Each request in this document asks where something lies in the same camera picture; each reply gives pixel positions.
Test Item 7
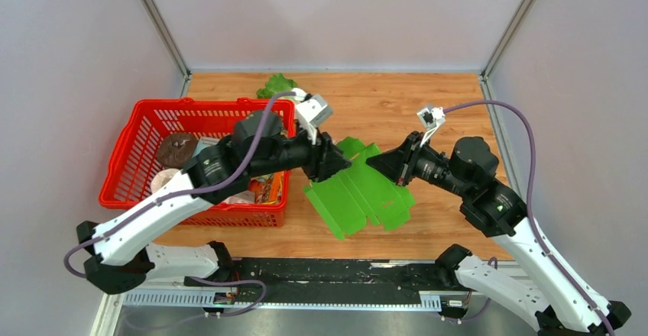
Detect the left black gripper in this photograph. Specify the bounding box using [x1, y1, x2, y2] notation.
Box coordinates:
[248, 122, 354, 183]

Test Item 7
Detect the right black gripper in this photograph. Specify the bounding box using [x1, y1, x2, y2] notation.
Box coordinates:
[364, 131, 471, 199]

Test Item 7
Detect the green paper box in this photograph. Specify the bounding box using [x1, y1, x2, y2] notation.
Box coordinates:
[303, 137, 416, 241]

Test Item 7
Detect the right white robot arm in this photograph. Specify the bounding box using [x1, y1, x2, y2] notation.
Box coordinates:
[366, 131, 631, 335]

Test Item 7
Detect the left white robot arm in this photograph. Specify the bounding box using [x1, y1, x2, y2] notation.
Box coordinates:
[77, 111, 351, 295]

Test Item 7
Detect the teal small box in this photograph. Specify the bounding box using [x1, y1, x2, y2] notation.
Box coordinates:
[193, 136, 219, 156]

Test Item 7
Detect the orange yellow carton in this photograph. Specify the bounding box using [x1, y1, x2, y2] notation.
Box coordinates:
[248, 172, 284, 205]

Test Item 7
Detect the green lettuce head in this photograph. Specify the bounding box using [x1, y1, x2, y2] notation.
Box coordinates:
[256, 73, 298, 99]

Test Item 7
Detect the brown round bread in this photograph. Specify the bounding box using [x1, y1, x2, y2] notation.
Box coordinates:
[155, 132, 198, 169]

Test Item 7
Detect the white toilet paper roll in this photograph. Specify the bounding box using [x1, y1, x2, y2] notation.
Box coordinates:
[149, 168, 180, 194]

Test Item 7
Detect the red plastic basket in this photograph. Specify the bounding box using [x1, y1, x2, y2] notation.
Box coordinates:
[99, 98, 290, 228]

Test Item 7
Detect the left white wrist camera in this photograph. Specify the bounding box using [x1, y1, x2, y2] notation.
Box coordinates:
[292, 88, 333, 145]

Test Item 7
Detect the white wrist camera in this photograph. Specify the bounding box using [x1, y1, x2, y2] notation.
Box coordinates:
[292, 88, 333, 145]
[416, 105, 446, 147]

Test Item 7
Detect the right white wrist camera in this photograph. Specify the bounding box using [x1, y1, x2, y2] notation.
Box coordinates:
[416, 105, 446, 147]

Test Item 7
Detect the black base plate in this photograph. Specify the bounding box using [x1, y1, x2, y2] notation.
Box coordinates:
[183, 257, 487, 306]

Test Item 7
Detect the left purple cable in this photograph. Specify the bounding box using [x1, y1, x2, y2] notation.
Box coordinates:
[63, 90, 300, 318]

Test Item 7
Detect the purple cable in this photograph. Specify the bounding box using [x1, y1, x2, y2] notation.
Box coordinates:
[63, 90, 300, 318]
[440, 99, 616, 336]

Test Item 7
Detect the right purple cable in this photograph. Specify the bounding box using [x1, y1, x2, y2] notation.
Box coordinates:
[440, 99, 616, 336]

